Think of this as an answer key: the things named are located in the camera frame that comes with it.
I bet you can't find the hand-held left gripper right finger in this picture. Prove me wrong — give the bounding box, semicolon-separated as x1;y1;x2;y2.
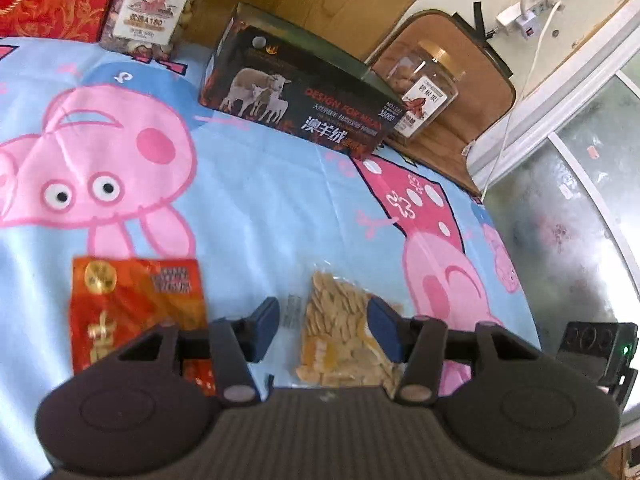
366;296;538;407

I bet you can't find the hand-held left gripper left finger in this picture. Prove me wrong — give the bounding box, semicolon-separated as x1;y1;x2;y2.
117;296;281;407

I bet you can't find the clear pumpkin seed packet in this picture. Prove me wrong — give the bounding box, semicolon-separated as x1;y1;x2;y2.
280;271;406;390

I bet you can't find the red orange snack packet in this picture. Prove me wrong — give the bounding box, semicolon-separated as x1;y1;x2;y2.
70;256;216;396

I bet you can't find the cartoon pig printed blanket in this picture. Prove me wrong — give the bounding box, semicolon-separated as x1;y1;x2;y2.
0;35;543;461

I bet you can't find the frosted glass door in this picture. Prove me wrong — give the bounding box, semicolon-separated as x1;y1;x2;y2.
467;0;640;331

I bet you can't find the gold lid pecan jar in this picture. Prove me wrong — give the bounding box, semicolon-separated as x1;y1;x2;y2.
392;42;466;141

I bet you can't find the black sheep print box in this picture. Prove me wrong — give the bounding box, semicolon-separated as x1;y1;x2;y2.
200;2;403;153

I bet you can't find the wooden headboard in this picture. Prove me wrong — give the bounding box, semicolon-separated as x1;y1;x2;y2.
180;0;461;61

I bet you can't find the gold lid nut jar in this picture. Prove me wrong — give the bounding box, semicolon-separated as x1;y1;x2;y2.
100;0;226;58

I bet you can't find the white power strip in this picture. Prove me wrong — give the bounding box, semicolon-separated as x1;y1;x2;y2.
495;0;566;36

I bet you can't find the white cable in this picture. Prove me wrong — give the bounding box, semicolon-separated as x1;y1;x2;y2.
480;0;566;201

